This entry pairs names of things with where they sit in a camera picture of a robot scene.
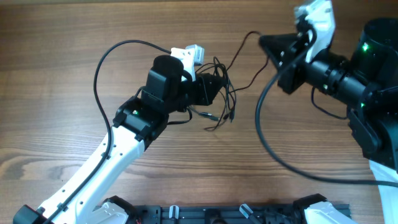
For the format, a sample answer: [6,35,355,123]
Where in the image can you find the black cable bundle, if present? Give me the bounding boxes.
[188,56,238,132]

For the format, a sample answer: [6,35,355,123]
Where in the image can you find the black usb cable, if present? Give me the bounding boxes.
[225,30,270,93]

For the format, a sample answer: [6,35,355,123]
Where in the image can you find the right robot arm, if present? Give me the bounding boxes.
[259,17,397,223]

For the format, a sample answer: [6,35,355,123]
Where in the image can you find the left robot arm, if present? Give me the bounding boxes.
[13,55,226,223]

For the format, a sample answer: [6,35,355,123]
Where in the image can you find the right camera black cable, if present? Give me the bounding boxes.
[254,24,398,189]

